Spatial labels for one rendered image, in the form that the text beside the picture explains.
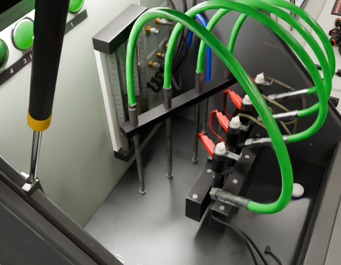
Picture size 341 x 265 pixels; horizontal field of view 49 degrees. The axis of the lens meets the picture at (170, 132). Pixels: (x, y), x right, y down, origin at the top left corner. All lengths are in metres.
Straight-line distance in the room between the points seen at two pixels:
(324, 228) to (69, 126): 0.58
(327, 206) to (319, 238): 0.09
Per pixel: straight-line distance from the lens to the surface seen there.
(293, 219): 1.03
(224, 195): 0.64
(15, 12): 0.55
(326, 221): 0.90
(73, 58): 0.71
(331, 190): 0.96
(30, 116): 0.32
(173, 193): 1.02
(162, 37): 1.00
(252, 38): 0.95
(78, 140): 0.81
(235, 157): 0.74
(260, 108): 0.46
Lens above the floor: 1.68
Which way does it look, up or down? 47 degrees down
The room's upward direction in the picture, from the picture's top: 1 degrees counter-clockwise
